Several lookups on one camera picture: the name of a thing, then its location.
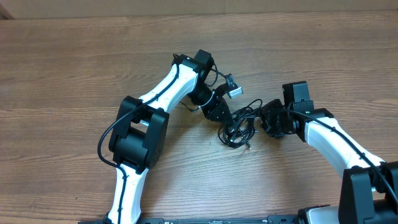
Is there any black USB cable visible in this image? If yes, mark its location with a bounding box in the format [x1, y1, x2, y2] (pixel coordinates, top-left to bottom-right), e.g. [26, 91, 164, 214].
[217, 98, 264, 149]

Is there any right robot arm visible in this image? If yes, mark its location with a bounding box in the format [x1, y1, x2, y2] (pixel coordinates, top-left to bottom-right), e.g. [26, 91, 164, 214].
[258, 81, 397, 224]

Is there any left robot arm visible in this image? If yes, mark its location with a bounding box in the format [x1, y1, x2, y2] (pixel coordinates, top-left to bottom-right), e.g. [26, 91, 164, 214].
[103, 50, 243, 223]

